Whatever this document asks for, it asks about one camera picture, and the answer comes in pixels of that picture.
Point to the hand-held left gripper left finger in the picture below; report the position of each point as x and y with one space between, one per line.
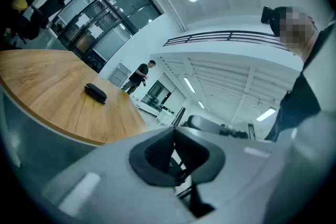
105 168

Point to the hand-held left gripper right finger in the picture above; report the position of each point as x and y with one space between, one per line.
236 165

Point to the black soft pouch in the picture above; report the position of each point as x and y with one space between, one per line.
95 93

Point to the long ceiling light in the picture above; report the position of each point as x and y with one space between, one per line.
189 84
200 105
265 114

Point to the white cabinet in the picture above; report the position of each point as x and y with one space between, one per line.
165 118

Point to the person's black shirt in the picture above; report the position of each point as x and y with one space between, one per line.
296 105

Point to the black metal railing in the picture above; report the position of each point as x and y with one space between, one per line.
223 36

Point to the person's head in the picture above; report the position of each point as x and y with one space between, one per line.
296 29

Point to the black framed glass doors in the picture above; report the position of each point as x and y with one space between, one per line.
105 15

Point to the round wooden table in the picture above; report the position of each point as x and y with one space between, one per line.
21 1

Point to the black head-mounted camera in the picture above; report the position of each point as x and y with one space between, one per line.
268 15

